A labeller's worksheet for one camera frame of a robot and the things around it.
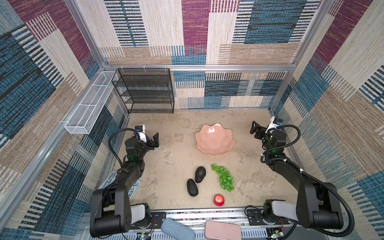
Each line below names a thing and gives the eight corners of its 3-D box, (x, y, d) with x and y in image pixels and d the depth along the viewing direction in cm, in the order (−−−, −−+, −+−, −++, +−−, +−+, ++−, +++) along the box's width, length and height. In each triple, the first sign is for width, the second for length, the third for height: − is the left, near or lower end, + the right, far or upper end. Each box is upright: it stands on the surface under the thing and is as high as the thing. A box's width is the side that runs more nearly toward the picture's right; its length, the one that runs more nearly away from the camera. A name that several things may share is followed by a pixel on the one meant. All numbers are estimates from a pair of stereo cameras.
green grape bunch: (225, 194, 82) (226, 191, 79) (210, 167, 92) (211, 164, 89) (236, 188, 84) (237, 185, 81) (221, 163, 94) (222, 160, 90)
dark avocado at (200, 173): (195, 183, 86) (195, 179, 82) (195, 169, 91) (195, 166, 87) (205, 183, 86) (206, 179, 82) (205, 169, 91) (205, 166, 87)
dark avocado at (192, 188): (190, 198, 81) (190, 196, 78) (185, 183, 86) (184, 180, 83) (199, 194, 82) (199, 192, 79) (193, 179, 87) (193, 177, 84)
